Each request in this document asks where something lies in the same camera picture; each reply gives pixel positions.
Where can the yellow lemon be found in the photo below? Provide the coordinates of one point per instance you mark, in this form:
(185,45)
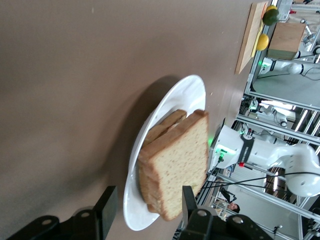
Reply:
(272,8)
(263,42)

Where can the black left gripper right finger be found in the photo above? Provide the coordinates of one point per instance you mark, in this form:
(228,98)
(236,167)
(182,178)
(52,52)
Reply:
(190,207)

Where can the green avocado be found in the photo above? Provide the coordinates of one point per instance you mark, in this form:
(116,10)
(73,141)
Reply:
(270,17)

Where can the wooden cutting board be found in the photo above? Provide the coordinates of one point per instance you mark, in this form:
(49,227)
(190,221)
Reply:
(250,37)

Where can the round white plate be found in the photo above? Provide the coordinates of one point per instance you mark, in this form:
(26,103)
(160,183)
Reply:
(185,95)

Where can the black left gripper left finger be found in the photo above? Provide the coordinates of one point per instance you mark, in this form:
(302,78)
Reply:
(107,207)

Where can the person in background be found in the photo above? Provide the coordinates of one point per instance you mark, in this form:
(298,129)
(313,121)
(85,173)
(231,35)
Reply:
(233,207)

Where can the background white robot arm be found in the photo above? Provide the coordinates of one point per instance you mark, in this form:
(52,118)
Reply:
(287,67)

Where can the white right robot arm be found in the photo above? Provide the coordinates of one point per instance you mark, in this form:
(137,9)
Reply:
(275,152)

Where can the cardboard box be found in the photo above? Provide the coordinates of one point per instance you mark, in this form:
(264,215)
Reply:
(287,37)

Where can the plain bread slice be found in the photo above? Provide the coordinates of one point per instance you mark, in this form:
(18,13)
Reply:
(182,165)

